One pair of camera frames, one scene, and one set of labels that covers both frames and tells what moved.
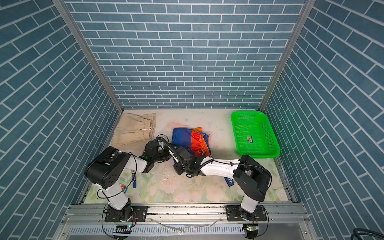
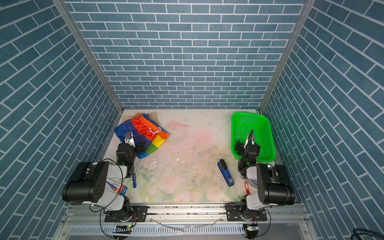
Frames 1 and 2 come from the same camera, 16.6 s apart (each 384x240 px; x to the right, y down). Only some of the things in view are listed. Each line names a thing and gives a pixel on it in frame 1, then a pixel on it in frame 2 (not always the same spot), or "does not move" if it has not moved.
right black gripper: [177, 170] → [241, 145]
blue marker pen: [134, 180] does not move
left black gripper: [168, 155] → [137, 148]
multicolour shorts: [196, 140] → [143, 126]
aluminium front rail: [181, 222] does not move
